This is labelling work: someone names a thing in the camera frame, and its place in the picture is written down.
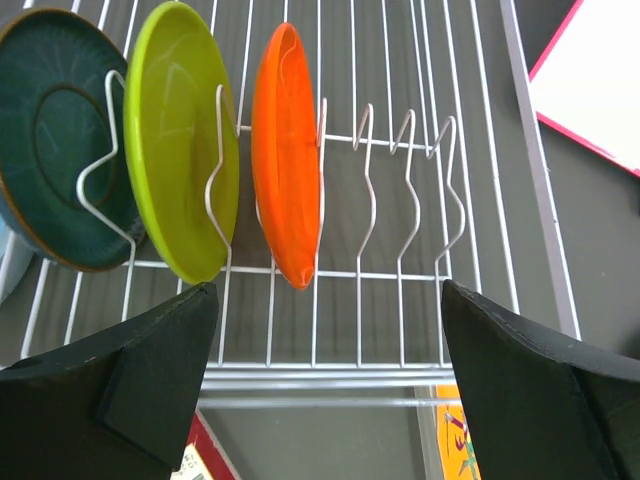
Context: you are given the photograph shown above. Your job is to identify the light blue headphones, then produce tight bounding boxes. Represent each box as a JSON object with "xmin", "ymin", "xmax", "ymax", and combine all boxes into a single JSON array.
[{"xmin": 1, "ymin": 220, "xmax": 34, "ymax": 302}]

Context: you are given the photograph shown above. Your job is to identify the orange paperback book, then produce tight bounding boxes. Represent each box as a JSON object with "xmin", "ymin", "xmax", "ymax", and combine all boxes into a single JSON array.
[{"xmin": 435, "ymin": 384, "xmax": 481, "ymax": 480}]

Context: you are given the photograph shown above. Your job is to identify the white wire dish rack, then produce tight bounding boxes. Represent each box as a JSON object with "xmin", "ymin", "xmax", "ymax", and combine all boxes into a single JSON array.
[{"xmin": 0, "ymin": 0, "xmax": 584, "ymax": 409}]

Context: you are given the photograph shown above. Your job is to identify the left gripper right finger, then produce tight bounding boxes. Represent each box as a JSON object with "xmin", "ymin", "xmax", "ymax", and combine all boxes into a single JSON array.
[{"xmin": 441, "ymin": 280, "xmax": 639, "ymax": 479}]

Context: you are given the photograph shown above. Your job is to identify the orange plastic plate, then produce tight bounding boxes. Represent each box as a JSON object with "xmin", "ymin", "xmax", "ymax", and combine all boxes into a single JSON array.
[{"xmin": 251, "ymin": 22, "xmax": 320, "ymax": 290}]

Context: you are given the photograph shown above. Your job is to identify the red and white book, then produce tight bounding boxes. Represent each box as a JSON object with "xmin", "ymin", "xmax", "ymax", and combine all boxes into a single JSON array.
[{"xmin": 170, "ymin": 410, "xmax": 241, "ymax": 480}]

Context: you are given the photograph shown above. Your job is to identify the pink framed whiteboard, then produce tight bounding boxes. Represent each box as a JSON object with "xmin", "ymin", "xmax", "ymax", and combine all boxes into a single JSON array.
[{"xmin": 529, "ymin": 1, "xmax": 639, "ymax": 176}]

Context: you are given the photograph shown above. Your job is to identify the lime green plastic plate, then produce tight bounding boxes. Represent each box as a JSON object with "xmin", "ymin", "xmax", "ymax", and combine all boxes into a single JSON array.
[{"xmin": 124, "ymin": 1, "xmax": 240, "ymax": 284}]

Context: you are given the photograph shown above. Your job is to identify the dark green ceramic plate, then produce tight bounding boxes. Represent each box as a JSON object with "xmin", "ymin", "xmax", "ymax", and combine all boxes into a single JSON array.
[{"xmin": 1, "ymin": 8, "xmax": 144, "ymax": 272}]

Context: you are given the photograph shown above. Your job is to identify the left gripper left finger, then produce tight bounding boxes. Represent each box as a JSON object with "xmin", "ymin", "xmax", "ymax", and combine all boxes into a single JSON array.
[{"xmin": 1, "ymin": 282, "xmax": 219, "ymax": 479}]

